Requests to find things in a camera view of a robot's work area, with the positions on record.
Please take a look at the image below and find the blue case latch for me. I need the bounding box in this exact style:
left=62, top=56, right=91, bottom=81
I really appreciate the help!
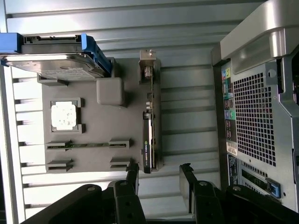
left=268, top=178, right=282, bottom=199

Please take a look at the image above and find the green RAM stick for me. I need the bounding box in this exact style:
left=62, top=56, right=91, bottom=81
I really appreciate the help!
left=48, top=142, right=129, bottom=148

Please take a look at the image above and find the grey parts rack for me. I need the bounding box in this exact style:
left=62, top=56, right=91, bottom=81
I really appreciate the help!
left=37, top=57, right=163, bottom=174

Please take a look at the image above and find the open black PC case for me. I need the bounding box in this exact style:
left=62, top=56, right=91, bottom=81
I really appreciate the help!
left=211, top=0, right=299, bottom=214

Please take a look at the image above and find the silver CPU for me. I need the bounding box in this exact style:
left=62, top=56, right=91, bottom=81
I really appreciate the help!
left=50, top=104, right=77, bottom=130

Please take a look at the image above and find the hard disk in blue caddy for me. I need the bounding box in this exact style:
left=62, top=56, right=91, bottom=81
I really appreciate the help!
left=0, top=32, right=112, bottom=81

